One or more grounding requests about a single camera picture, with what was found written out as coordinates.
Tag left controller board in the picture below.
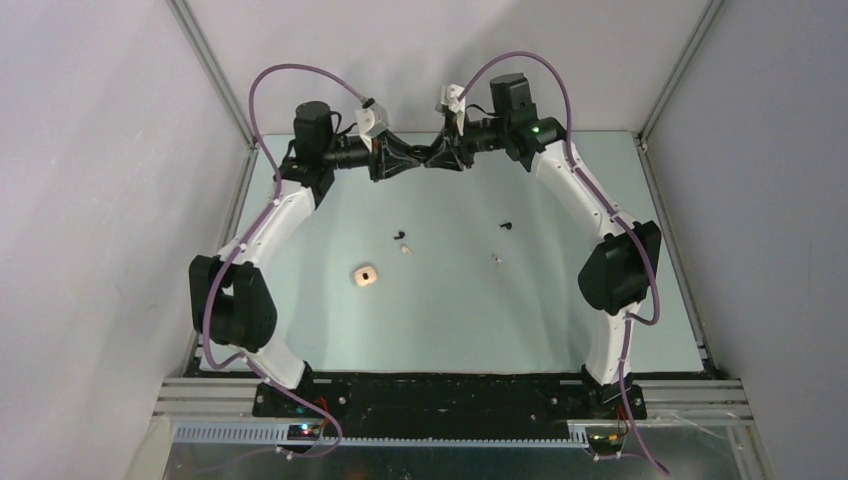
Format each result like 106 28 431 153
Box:
286 423 323 442

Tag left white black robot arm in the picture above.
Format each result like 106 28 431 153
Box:
188 100 426 417

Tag corner aluminium post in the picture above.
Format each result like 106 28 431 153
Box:
636 0 727 144
166 0 255 148

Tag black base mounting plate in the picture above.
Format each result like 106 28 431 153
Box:
252 372 647 440

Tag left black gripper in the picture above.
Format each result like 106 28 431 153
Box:
321 129 419 183

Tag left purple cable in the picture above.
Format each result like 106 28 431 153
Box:
200 63 344 460

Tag beige earbud charging case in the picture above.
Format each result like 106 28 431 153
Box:
352 265 379 288

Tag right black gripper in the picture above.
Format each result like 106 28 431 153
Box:
424 111 509 173

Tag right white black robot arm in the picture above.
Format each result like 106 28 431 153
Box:
437 73 662 418

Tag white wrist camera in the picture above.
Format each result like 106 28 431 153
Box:
355 98 389 142
436 84 466 136

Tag right controller board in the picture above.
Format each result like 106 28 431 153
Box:
588 433 628 455

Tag grey slotted cable duct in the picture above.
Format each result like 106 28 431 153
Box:
173 422 589 449

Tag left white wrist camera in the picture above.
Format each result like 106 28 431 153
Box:
355 98 389 142

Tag left corner aluminium post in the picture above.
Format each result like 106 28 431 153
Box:
166 0 255 148

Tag right corner aluminium post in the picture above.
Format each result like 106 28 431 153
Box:
636 0 727 144

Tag controller board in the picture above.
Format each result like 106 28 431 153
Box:
286 423 323 442
588 433 628 455

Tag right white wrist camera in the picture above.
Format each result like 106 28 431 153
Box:
436 84 466 136

